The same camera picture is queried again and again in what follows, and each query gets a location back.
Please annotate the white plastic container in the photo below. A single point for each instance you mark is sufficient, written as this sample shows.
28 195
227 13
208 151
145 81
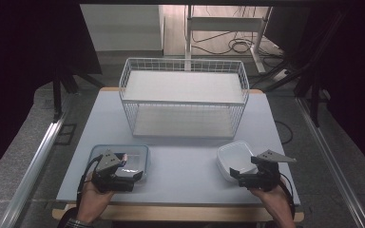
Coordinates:
234 156

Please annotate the white power strip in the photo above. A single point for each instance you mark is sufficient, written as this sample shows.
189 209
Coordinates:
280 74

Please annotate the aluminium rail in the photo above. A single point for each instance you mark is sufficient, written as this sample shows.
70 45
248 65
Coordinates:
332 164
34 167

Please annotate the white metal desk frame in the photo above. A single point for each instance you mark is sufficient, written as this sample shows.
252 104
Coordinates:
225 23

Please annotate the black metal stand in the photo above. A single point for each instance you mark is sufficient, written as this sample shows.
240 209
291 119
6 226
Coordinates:
64 84
310 72

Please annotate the grey lidded food container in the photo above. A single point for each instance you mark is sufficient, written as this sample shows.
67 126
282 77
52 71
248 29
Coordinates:
139 158

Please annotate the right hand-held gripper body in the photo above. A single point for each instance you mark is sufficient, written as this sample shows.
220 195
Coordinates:
266 175

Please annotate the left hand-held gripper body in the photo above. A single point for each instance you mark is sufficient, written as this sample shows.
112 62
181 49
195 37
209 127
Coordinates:
107 163

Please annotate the person's left hand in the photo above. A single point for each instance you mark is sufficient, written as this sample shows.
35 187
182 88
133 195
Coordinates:
92 202

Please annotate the person's right hand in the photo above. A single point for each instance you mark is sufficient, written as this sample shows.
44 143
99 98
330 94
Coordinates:
277 202

